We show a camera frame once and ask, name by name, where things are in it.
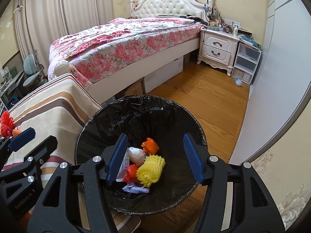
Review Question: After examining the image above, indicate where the grey desk chair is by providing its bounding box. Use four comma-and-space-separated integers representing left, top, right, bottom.
22, 50, 48, 88

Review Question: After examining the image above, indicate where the pile of small items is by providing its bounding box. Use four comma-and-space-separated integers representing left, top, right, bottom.
204, 12, 243, 36

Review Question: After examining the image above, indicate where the yellow foam fruit net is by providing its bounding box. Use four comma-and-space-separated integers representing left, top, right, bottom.
136, 155, 166, 188

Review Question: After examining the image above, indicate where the bin with black liner bag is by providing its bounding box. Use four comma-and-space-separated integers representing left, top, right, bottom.
75, 95, 208, 216

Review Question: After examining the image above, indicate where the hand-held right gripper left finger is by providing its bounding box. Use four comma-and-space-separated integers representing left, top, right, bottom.
26, 133, 129, 233

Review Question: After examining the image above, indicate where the beige curtain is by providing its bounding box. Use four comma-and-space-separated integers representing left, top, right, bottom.
13, 0, 114, 66

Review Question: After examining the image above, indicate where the study desk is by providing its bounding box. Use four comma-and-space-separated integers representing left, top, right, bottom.
0, 68, 25, 107

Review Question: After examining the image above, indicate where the striped tablecloth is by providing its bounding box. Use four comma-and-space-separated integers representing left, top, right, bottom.
6, 73, 141, 233

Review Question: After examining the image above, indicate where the stack of books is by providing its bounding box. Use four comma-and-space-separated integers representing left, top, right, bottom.
239, 30, 261, 49

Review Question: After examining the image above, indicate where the red-orange plastic bag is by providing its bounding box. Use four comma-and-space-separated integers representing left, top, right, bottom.
123, 164, 140, 183

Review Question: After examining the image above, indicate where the lilac paper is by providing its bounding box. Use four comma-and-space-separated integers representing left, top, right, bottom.
121, 184, 151, 195

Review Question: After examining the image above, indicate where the orange foam fruit net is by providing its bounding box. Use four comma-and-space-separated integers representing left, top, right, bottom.
0, 110, 20, 137

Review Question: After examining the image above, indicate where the white box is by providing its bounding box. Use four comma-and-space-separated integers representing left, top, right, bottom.
143, 56, 184, 94

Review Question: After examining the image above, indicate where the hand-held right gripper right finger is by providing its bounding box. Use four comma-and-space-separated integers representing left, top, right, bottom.
183, 133, 286, 233

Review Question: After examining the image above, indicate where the white milk powder sachet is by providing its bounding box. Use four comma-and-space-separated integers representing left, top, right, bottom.
117, 148, 130, 182

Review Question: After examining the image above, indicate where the white bed with tufted headboard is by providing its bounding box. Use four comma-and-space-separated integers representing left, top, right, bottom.
47, 0, 212, 102

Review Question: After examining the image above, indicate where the floral bedspread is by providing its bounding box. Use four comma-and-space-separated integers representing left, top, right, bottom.
47, 17, 203, 88

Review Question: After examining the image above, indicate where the clear plastic drawer unit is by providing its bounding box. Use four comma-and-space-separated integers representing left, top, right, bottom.
231, 42, 262, 85

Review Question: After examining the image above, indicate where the white nightstand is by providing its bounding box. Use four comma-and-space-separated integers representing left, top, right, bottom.
197, 27, 241, 77

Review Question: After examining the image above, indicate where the orange printed plastic bag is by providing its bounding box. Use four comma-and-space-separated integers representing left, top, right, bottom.
141, 137, 160, 155

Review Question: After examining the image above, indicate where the brown cardboard box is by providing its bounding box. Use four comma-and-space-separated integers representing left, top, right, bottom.
119, 80, 146, 97

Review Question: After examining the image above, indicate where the white wardrobe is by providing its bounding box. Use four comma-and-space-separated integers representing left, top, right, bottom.
230, 0, 311, 165

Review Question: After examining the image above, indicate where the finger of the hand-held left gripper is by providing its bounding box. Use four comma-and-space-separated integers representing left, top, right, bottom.
0, 136, 58, 175
0, 127, 36, 168

